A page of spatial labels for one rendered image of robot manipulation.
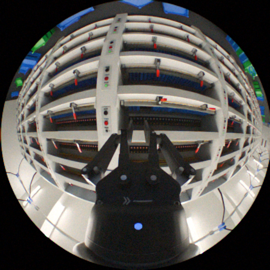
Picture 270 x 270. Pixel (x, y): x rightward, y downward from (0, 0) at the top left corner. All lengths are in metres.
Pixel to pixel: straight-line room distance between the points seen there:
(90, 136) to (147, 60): 0.45
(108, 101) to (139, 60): 0.25
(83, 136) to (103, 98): 0.21
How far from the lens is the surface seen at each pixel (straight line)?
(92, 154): 0.70
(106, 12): 1.07
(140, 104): 0.37
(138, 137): 0.34
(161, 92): 0.35
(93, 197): 0.91
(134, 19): 0.93
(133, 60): 0.44
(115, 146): 0.15
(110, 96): 0.35
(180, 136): 0.39
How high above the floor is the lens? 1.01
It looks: 14 degrees up
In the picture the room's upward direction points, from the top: 180 degrees counter-clockwise
